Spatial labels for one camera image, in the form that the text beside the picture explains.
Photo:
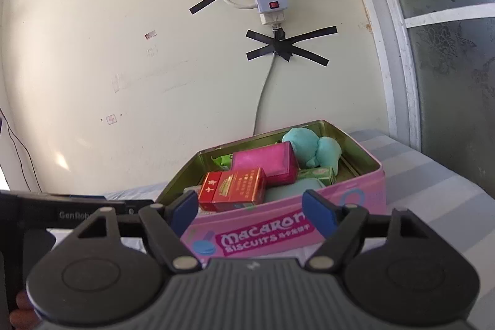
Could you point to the person's left hand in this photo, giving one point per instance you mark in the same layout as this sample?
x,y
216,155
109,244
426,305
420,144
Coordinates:
x,y
21,314

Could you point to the small green box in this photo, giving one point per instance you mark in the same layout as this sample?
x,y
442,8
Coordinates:
x,y
317,174

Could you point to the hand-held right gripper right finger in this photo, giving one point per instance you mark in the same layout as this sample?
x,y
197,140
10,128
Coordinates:
x,y
317,212

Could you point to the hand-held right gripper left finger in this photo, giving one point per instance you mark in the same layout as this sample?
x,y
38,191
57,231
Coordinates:
x,y
183,210

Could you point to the white framed patterned window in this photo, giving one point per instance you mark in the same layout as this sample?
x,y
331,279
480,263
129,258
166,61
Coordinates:
x,y
444,44

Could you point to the small rectangular wall sticker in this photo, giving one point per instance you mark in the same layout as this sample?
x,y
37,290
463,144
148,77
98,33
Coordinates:
x,y
150,35

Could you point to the green zipper pouch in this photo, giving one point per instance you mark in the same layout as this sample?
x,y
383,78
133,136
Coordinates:
x,y
288,191

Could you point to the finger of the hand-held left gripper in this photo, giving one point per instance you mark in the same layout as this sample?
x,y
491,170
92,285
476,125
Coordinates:
x,y
135,207

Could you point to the red white wall sticker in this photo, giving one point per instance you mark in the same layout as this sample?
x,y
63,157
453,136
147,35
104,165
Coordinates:
x,y
111,119

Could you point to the teal plush toy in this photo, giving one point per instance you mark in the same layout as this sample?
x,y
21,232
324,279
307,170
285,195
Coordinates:
x,y
305,144

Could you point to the pink biscuit tin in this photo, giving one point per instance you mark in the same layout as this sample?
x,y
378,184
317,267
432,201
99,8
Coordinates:
x,y
270,233

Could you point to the green wet wipes pack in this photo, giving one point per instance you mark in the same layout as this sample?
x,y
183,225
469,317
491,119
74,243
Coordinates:
x,y
222,162

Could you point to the pink packet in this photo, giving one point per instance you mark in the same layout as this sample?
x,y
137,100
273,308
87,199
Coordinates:
x,y
263,160

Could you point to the red box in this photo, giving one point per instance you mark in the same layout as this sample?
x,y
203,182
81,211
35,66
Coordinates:
x,y
232,189

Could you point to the striped blue bedsheet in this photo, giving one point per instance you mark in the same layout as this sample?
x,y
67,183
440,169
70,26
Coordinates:
x,y
425,198

